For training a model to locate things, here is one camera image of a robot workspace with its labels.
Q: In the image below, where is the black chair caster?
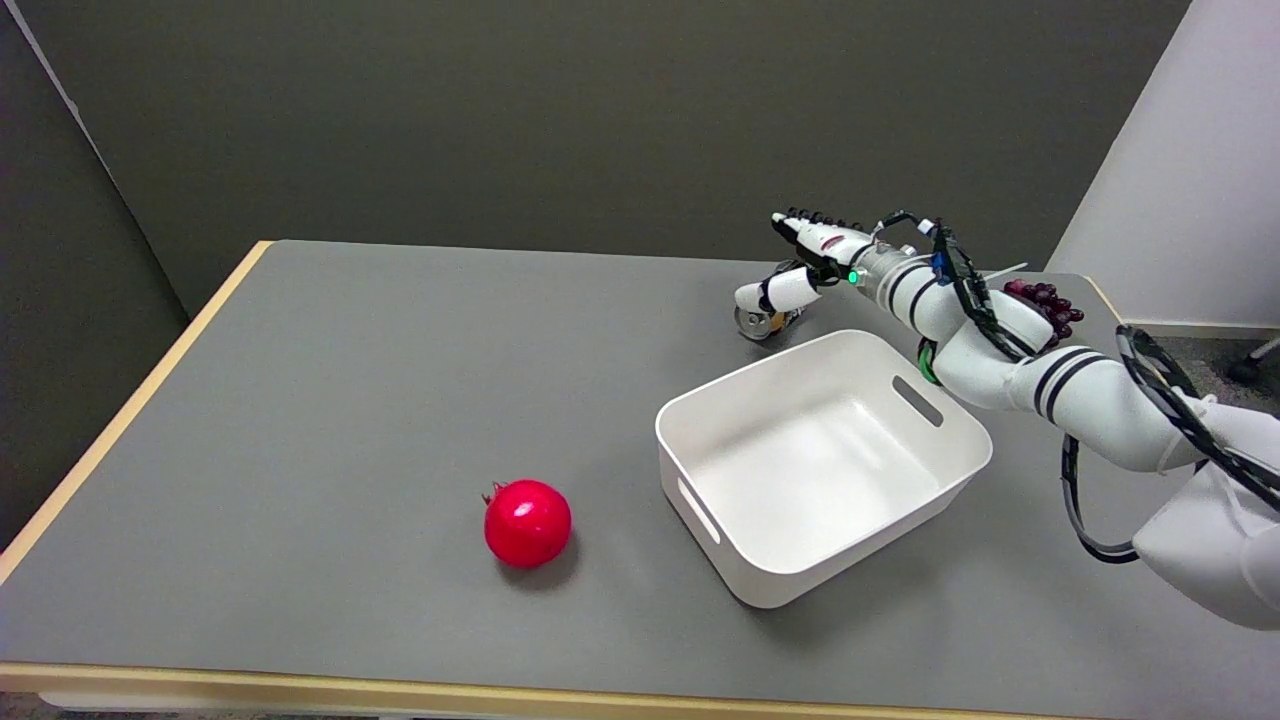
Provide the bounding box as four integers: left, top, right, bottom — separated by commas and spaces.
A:
1228, 337, 1280, 387

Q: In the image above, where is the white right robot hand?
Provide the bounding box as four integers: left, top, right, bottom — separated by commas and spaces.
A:
735, 208, 879, 314

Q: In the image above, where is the dark red grape bunch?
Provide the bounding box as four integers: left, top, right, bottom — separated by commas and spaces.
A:
1003, 279, 1085, 351

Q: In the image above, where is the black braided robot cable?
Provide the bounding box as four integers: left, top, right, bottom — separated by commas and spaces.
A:
878, 208, 1280, 566

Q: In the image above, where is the white plastic basket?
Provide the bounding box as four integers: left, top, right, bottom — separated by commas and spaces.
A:
655, 329, 994, 610

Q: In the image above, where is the red pomegranate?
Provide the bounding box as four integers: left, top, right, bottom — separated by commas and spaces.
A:
481, 478, 574, 570

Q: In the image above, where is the black soda can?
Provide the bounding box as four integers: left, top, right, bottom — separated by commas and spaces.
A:
735, 300, 807, 343

